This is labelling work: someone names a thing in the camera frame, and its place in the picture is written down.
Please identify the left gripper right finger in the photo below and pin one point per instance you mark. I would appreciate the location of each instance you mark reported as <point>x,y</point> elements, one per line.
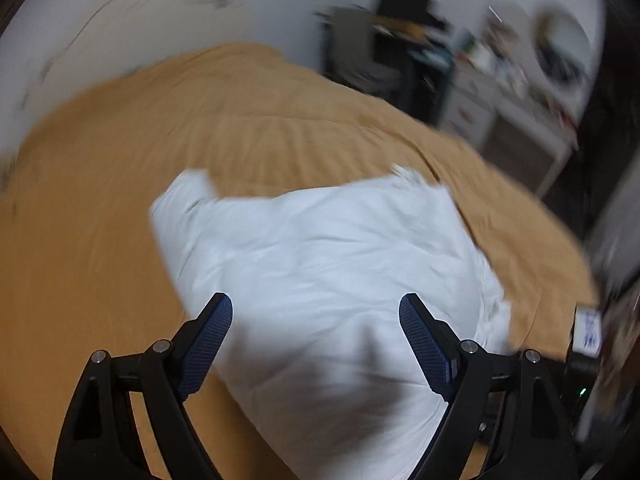
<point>530,437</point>

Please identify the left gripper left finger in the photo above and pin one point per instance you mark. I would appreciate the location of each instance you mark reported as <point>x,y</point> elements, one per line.
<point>99,437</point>

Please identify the white puffer jacket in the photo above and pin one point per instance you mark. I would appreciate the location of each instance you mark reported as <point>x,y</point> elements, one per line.
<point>315,356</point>

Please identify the orange bed cover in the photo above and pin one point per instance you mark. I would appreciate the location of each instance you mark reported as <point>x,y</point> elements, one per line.
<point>79,267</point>

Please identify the white drawer cabinet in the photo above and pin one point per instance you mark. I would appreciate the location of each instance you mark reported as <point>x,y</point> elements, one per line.
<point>514,135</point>

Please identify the white bed headboard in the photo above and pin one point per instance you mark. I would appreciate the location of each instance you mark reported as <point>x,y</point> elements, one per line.
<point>116,39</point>

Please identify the grey chair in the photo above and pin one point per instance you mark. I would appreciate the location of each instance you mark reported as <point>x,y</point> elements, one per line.
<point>362,54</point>

